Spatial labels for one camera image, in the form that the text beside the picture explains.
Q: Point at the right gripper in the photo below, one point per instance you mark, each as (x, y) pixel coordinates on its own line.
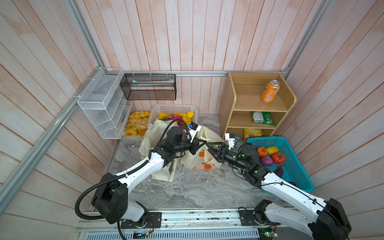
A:
(209, 144)

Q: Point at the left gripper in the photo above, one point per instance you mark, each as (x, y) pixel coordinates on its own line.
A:
(195, 145)

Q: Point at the yellow plastic grocery bag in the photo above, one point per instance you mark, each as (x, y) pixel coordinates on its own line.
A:
(202, 160)

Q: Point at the orange toy pumpkin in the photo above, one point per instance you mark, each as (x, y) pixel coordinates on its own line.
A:
(263, 152)

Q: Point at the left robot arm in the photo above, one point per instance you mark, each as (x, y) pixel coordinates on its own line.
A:
(111, 197)

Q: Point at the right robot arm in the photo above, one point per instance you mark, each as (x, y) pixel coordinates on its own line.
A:
(320, 219)

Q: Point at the yellow toy lemon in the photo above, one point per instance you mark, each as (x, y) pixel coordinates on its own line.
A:
(190, 115)

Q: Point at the red toy dragon fruit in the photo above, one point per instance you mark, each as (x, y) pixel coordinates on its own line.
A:
(172, 117)

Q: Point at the yellow chips packet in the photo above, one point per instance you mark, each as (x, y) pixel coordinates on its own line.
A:
(252, 133)

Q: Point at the yellow toy fruit left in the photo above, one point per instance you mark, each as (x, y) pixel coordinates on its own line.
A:
(163, 115)

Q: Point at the purple toy onion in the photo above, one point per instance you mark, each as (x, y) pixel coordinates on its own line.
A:
(266, 161)

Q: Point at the yellow toy pepper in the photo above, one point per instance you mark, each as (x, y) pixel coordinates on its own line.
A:
(272, 150)

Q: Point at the white plastic fruit basket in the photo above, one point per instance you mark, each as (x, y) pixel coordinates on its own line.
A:
(170, 109)

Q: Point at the wooden shelf unit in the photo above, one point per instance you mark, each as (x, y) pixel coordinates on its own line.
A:
(242, 95)

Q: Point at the green snack packet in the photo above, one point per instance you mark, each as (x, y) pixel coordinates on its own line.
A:
(264, 118)

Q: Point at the red toy tomato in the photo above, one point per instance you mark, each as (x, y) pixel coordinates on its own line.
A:
(278, 158)

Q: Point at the yellow bread tray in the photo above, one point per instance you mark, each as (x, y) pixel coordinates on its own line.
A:
(137, 124)

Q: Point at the purple toy eggplant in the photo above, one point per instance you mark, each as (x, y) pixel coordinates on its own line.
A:
(280, 171)

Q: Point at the teal plastic basket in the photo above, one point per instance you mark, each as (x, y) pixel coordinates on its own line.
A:
(293, 169)

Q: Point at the orange soda can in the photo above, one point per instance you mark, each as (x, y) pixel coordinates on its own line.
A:
(271, 91)

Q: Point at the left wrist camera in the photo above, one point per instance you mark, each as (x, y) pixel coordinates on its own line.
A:
(193, 129)

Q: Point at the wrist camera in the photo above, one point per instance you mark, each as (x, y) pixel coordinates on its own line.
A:
(193, 129)
(230, 138)

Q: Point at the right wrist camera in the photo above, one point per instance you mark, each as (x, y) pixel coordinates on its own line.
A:
(230, 138)

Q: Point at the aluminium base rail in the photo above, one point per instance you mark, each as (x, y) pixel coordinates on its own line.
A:
(188, 224)

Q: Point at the black wire mesh basket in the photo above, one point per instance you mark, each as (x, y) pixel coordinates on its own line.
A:
(149, 87)

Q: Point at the white wire mesh shelf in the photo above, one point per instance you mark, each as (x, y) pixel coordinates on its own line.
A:
(104, 103)

